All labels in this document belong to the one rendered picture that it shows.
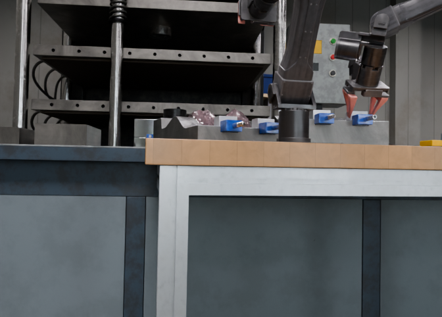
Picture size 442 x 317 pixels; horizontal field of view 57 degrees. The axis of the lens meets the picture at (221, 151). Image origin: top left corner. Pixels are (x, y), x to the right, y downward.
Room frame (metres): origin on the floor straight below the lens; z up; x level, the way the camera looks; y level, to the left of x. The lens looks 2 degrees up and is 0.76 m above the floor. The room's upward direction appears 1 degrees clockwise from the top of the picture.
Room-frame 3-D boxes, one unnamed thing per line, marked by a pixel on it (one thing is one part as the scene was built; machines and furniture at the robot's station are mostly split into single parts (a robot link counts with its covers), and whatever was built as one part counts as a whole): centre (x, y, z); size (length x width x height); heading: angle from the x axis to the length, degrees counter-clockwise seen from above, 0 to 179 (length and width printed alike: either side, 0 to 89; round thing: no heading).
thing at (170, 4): (2.28, 0.35, 1.52); 1.10 x 0.70 x 0.05; 95
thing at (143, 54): (2.27, 0.35, 1.27); 1.10 x 0.74 x 0.05; 95
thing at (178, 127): (1.27, 0.03, 0.86); 0.50 x 0.26 x 0.11; 22
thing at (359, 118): (1.12, -0.39, 0.89); 0.13 x 0.05 x 0.05; 5
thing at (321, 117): (1.11, -0.28, 0.89); 0.13 x 0.05 x 0.05; 5
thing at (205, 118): (1.27, 0.02, 0.90); 0.26 x 0.18 x 0.08; 22
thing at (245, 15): (1.12, -0.10, 1.20); 0.10 x 0.07 x 0.07; 100
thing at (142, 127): (2.14, 0.29, 0.87); 0.50 x 0.27 x 0.17; 5
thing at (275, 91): (0.86, -0.15, 0.90); 0.09 x 0.06 x 0.06; 100
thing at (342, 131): (1.39, -0.32, 0.87); 0.50 x 0.26 x 0.14; 5
